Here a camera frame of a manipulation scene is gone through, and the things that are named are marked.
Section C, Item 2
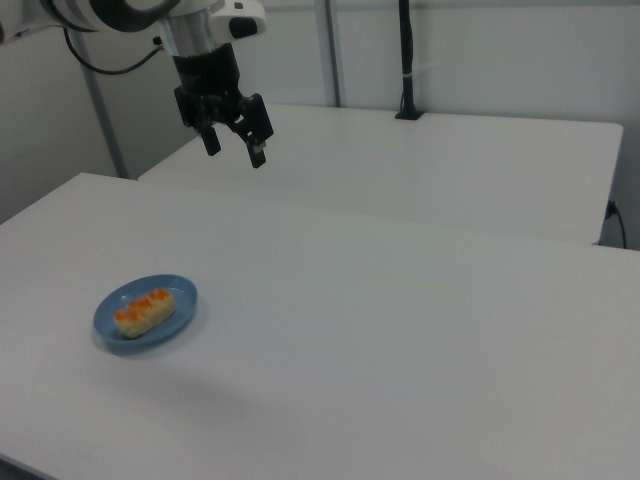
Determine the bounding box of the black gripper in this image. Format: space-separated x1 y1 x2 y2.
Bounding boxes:
172 43 276 170

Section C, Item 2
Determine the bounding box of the black camera stand pole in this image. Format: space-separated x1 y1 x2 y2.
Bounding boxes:
394 0 426 122

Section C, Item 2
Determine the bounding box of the grey partition post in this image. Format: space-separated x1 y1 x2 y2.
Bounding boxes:
79 29 130 180

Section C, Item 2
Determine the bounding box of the orange topped bread piece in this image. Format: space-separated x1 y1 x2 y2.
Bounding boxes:
113 287 178 340

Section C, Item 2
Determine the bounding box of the black wall cable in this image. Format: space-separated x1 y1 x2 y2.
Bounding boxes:
604 199 629 250

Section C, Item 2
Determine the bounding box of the white side table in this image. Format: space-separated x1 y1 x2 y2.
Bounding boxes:
137 102 625 246

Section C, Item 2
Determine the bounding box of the blue round plate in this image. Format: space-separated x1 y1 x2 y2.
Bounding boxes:
92 273 200 356

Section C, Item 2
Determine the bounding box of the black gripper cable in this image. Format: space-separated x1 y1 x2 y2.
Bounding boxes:
61 24 164 76

